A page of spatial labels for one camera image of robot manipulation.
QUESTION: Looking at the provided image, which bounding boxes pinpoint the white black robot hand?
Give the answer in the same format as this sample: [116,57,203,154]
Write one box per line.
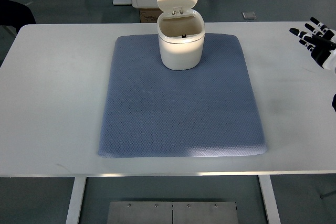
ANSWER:
[289,17,335,73]

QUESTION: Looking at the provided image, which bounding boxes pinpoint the white trash bin open lid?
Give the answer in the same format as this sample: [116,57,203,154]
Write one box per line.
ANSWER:
[157,0,205,70]

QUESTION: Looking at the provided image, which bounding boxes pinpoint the small grey floor plate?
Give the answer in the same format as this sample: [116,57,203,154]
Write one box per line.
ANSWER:
[242,12,257,20]

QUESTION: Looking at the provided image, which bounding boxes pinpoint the right white table leg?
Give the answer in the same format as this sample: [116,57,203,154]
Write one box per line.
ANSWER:
[258,175,281,224]

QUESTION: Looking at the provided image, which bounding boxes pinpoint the white table leg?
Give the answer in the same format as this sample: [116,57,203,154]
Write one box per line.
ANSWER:
[258,175,281,224]
[66,176,87,224]

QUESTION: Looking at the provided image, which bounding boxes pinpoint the cardboard box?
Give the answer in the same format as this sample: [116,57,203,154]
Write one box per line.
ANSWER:
[139,8,163,23]

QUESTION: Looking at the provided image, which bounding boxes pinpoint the blue textured mat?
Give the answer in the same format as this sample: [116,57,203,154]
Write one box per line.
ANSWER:
[98,33,267,158]

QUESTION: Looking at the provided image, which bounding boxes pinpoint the left white table leg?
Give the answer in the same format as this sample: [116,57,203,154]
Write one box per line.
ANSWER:
[66,176,87,224]

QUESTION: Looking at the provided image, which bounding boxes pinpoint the metal base plate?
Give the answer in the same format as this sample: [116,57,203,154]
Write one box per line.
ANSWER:
[107,201,238,223]

